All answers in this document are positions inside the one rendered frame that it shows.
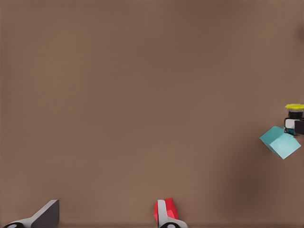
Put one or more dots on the red block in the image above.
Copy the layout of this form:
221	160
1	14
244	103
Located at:
171	209

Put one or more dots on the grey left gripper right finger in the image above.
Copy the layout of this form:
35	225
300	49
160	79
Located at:
163	213

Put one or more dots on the yellow capped bottle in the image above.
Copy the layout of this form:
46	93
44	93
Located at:
293	116

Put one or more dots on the teal box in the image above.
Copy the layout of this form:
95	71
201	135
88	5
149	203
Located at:
280	143

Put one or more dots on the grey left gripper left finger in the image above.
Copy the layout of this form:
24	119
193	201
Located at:
44	216

